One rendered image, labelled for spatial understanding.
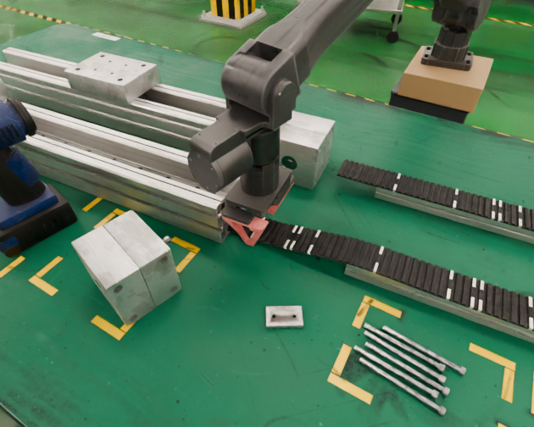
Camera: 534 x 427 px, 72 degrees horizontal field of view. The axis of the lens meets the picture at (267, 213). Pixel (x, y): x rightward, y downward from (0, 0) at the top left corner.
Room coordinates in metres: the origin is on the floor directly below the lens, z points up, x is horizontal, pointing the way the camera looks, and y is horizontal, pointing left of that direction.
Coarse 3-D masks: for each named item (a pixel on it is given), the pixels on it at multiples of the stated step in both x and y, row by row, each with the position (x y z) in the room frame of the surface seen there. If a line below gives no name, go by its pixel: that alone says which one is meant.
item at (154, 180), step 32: (64, 128) 0.61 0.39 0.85; (96, 128) 0.60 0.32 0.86; (32, 160) 0.57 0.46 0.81; (64, 160) 0.52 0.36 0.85; (96, 160) 0.50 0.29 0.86; (128, 160) 0.55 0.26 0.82; (160, 160) 0.52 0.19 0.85; (96, 192) 0.50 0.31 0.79; (128, 192) 0.46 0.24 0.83; (160, 192) 0.43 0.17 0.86; (192, 192) 0.42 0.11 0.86; (224, 192) 0.46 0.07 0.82; (192, 224) 0.40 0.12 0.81; (224, 224) 0.40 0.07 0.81
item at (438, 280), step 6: (432, 270) 0.31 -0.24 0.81; (438, 270) 0.31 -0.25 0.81; (444, 270) 0.31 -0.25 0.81; (432, 276) 0.30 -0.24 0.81; (438, 276) 0.30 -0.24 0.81; (444, 276) 0.30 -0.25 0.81; (432, 282) 0.29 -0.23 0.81; (438, 282) 0.29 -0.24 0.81; (444, 282) 0.29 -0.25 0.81; (432, 288) 0.28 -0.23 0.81; (438, 288) 0.28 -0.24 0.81; (444, 288) 0.28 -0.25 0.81; (432, 294) 0.27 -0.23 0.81; (438, 294) 0.27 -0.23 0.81
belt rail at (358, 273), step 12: (348, 264) 0.32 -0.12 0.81; (360, 276) 0.31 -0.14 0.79; (372, 276) 0.31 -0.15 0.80; (384, 288) 0.30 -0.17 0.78; (396, 288) 0.29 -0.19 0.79; (408, 288) 0.29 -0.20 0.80; (420, 300) 0.28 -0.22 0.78; (432, 300) 0.27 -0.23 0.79; (444, 300) 0.26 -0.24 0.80; (456, 312) 0.26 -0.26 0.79; (468, 312) 0.25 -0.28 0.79; (480, 312) 0.25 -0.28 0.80; (492, 324) 0.24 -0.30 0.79; (504, 324) 0.24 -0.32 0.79; (516, 336) 0.22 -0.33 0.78; (528, 336) 0.22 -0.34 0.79
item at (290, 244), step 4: (296, 228) 0.40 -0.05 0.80; (300, 228) 0.40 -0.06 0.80; (292, 232) 0.39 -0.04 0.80; (296, 232) 0.40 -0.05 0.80; (300, 232) 0.39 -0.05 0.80; (288, 236) 0.39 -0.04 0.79; (292, 236) 0.39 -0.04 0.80; (296, 236) 0.38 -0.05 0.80; (300, 236) 0.38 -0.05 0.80; (288, 240) 0.38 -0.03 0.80; (292, 240) 0.38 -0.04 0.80; (296, 240) 0.38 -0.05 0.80; (284, 244) 0.37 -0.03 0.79; (288, 244) 0.37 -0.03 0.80; (292, 244) 0.37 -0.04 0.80; (296, 244) 0.37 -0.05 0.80; (288, 248) 0.36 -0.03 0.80; (292, 248) 0.36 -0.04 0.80
